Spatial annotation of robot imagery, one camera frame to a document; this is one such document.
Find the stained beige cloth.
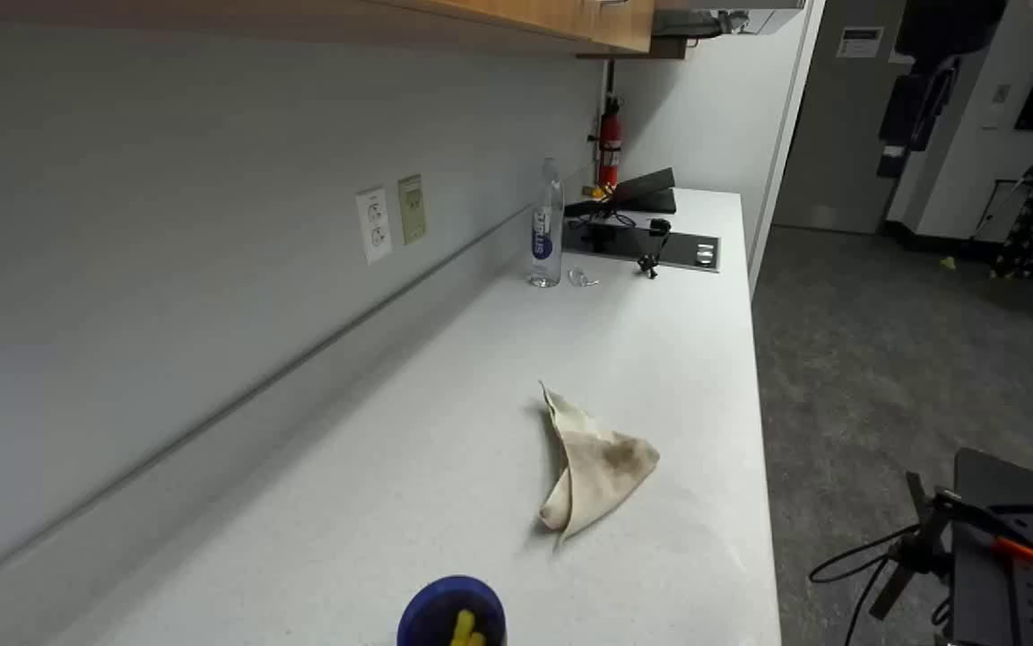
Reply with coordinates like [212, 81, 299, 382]
[532, 382, 663, 541]

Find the black flat panel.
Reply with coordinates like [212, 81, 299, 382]
[559, 217, 724, 273]

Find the small black tripod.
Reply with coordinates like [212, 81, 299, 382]
[632, 217, 675, 283]

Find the red-topped bottle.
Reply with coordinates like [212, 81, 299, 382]
[590, 95, 628, 201]

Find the blue bowl with yellow item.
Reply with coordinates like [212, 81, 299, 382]
[394, 570, 510, 646]

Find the yellow item inside cup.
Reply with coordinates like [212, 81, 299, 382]
[447, 606, 488, 646]

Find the white paper sign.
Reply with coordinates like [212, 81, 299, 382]
[837, 21, 887, 63]

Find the black hanging bag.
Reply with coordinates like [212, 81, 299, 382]
[874, 0, 1013, 156]

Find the black perforated table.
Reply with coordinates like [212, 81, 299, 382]
[946, 444, 1033, 646]

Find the beige wall plate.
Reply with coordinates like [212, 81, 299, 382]
[394, 174, 431, 247]

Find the white wall outlet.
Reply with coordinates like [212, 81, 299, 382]
[357, 182, 400, 267]

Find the wooden wall cabinet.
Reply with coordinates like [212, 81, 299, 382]
[0, 0, 657, 57]

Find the thin black cable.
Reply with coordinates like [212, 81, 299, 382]
[806, 522, 939, 646]

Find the black clamp with orange handle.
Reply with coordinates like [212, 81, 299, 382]
[903, 471, 1033, 570]

